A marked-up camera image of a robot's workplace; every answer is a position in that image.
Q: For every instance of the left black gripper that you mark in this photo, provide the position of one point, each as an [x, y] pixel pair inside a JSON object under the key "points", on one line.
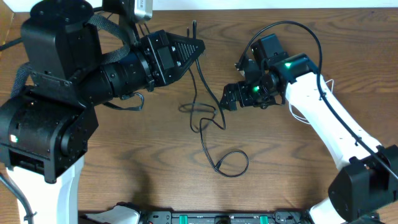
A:
{"points": [[166, 61]]}

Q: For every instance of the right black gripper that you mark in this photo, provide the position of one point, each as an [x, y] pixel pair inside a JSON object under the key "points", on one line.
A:
{"points": [[242, 88]]}

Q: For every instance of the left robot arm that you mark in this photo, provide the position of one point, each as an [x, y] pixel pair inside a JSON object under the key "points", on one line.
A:
{"points": [[79, 57]]}

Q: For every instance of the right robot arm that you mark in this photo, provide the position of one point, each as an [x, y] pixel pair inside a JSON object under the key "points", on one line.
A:
{"points": [[367, 170]]}

